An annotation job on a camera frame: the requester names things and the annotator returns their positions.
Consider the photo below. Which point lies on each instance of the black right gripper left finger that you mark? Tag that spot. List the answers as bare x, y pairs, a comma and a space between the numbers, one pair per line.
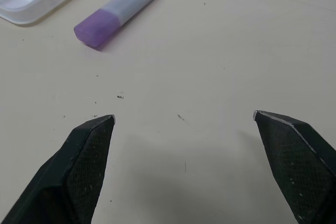
76, 171

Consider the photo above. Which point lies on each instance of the purple highlighter pen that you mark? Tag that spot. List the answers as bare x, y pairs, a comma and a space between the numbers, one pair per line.
118, 12

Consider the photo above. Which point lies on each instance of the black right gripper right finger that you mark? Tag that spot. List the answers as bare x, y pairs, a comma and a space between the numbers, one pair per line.
296, 166

